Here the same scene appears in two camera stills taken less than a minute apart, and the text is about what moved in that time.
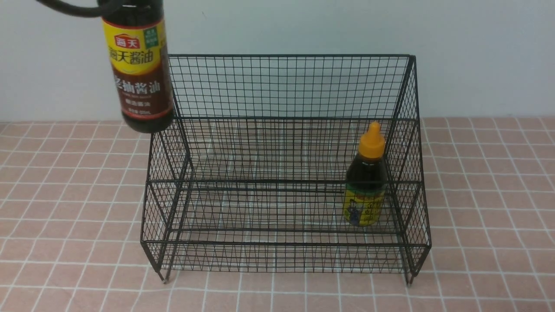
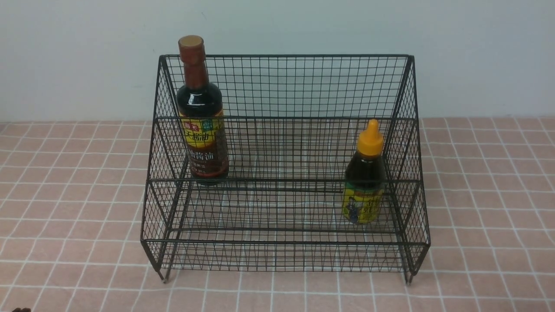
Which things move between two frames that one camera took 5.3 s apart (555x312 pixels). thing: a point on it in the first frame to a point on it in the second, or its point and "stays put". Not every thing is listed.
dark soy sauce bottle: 135,34 to 200,106
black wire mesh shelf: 301,164 stays put
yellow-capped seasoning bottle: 365,188 stays put
